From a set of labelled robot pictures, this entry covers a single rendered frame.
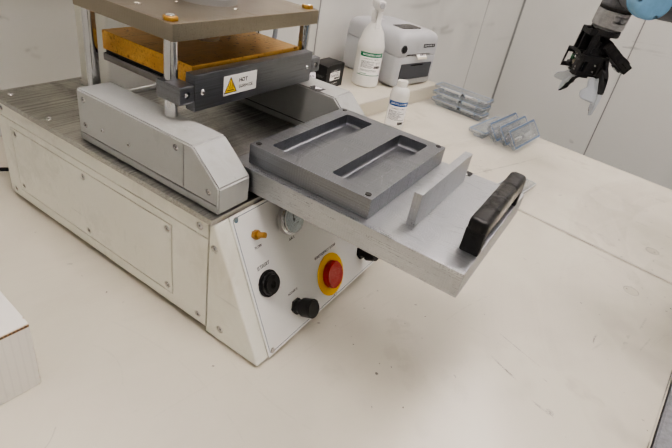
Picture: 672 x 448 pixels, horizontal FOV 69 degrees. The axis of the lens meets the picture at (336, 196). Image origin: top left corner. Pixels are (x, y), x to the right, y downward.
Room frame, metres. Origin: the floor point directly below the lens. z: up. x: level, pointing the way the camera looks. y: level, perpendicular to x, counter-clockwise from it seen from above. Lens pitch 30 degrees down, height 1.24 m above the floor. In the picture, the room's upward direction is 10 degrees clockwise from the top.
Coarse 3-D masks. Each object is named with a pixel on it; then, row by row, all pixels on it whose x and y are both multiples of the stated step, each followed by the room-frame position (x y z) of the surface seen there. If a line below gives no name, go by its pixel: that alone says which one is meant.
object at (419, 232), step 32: (256, 192) 0.49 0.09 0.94; (288, 192) 0.47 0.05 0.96; (416, 192) 0.44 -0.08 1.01; (448, 192) 0.51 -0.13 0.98; (480, 192) 0.54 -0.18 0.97; (320, 224) 0.45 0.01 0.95; (352, 224) 0.43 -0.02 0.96; (384, 224) 0.43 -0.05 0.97; (416, 224) 0.44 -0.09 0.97; (448, 224) 0.45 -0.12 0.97; (384, 256) 0.41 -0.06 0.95; (416, 256) 0.39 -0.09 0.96; (448, 256) 0.39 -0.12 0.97; (480, 256) 0.42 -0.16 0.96; (448, 288) 0.37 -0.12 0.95
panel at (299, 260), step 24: (240, 216) 0.47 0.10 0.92; (264, 216) 0.50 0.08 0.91; (240, 240) 0.46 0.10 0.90; (264, 240) 0.48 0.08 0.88; (288, 240) 0.52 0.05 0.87; (312, 240) 0.55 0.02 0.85; (336, 240) 0.59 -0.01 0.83; (264, 264) 0.47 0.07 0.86; (288, 264) 0.50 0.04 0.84; (312, 264) 0.54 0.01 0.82; (360, 264) 0.62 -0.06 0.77; (288, 288) 0.49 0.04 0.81; (312, 288) 0.52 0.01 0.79; (336, 288) 0.56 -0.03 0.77; (264, 312) 0.44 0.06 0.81; (288, 312) 0.47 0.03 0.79; (264, 336) 0.43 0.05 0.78; (288, 336) 0.45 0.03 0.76
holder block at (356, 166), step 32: (320, 128) 0.60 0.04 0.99; (352, 128) 0.65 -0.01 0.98; (384, 128) 0.63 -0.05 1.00; (256, 160) 0.50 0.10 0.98; (288, 160) 0.48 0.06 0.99; (320, 160) 0.50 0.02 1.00; (352, 160) 0.51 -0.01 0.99; (384, 160) 0.56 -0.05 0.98; (416, 160) 0.55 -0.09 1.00; (320, 192) 0.46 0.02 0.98; (352, 192) 0.44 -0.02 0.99; (384, 192) 0.46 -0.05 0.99
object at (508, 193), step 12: (504, 180) 0.51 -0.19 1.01; (516, 180) 0.51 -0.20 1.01; (504, 192) 0.47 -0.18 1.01; (516, 192) 0.49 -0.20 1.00; (492, 204) 0.44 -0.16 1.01; (504, 204) 0.45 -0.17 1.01; (480, 216) 0.41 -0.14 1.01; (492, 216) 0.42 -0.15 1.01; (468, 228) 0.41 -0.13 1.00; (480, 228) 0.40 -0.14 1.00; (492, 228) 0.42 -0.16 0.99; (468, 240) 0.41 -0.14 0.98; (480, 240) 0.40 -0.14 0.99; (468, 252) 0.40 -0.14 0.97
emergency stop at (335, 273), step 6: (330, 264) 0.55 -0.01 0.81; (336, 264) 0.56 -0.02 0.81; (324, 270) 0.55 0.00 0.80; (330, 270) 0.55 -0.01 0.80; (336, 270) 0.56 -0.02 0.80; (342, 270) 0.57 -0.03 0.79; (324, 276) 0.54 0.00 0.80; (330, 276) 0.54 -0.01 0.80; (336, 276) 0.55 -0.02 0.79; (342, 276) 0.56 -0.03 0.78; (324, 282) 0.54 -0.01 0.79; (330, 282) 0.54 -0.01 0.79; (336, 282) 0.55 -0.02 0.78
